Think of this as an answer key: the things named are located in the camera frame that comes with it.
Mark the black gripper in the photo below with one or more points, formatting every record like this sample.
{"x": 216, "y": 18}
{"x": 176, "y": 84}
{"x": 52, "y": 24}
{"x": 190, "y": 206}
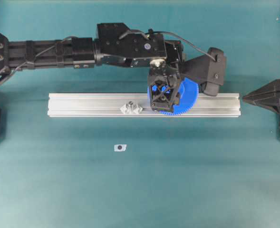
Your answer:
{"x": 165, "y": 79}

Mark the closed black gripper fingers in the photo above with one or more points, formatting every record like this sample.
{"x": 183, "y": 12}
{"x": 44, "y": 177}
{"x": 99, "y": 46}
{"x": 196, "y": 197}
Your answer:
{"x": 264, "y": 97}

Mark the large blue gear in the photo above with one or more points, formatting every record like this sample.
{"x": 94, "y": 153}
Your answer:
{"x": 189, "y": 92}

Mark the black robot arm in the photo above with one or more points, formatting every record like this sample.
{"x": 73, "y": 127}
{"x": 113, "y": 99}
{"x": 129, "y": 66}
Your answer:
{"x": 115, "y": 45}

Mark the white shaft bracket top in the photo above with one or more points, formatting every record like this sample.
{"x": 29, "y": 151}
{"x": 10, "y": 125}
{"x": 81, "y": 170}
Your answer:
{"x": 136, "y": 109}

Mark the white shaft bracket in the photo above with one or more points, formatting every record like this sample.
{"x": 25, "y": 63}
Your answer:
{"x": 136, "y": 109}
{"x": 126, "y": 109}

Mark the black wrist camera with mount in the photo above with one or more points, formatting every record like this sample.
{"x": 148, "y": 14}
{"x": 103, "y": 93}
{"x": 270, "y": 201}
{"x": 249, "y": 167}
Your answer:
{"x": 206, "y": 72}

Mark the aluminium extrusion rail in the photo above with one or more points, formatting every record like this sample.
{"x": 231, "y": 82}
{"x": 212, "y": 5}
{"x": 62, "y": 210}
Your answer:
{"x": 109, "y": 104}

